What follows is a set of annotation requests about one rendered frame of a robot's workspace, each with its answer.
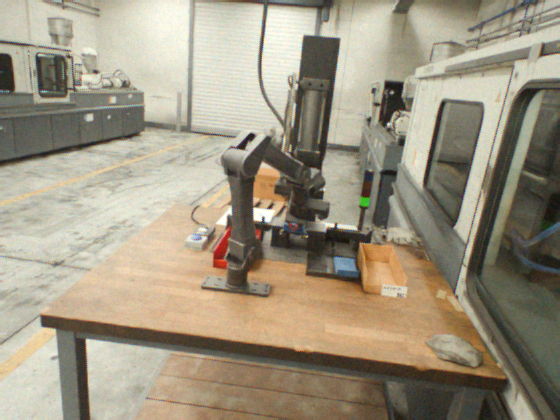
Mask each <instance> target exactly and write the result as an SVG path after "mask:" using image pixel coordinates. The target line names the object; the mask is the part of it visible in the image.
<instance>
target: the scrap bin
mask: <svg viewBox="0 0 560 420"><path fill-rule="evenodd" d="M231 230H232V226H229V228H228V229H227V231H226V233H225V234H224V236H223V237H222V238H221V240H220V241H219V244H218V246H216V248H215V249H214V251H213V266H212V268H218V269H225V270H226V269H227V262H226V261H224V257H225V255H226V254H227V246H228V240H227V238H231ZM255 230H256V232H257V238H259V245H260V236H261V230H258V229H255Z"/></svg>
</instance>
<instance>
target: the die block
mask: <svg viewBox="0 0 560 420"><path fill-rule="evenodd" d="M280 230H282V229H275V228H272V233H271V243H270V246H275V247H282V248H287V247H288V243H289V234H295V235H301V234H300V233H296V232H291V231H287V233H286V237H283V236H282V238H280V236H279V235H280ZM306 233H308V236H307V239H306V246H305V251H311V252H318V253H323V246H324V240H325V234H319V233H312V232H306Z"/></svg>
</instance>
